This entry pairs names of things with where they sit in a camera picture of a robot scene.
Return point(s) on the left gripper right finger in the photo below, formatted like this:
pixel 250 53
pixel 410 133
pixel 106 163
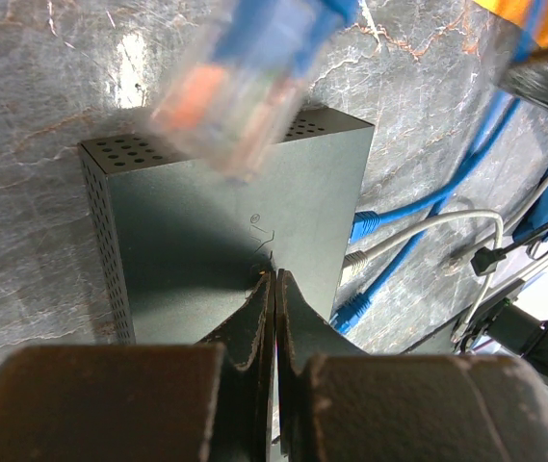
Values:
pixel 340 403

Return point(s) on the dark grey network switch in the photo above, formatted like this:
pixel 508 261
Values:
pixel 182 247

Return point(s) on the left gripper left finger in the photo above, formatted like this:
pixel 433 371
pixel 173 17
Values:
pixel 210 401

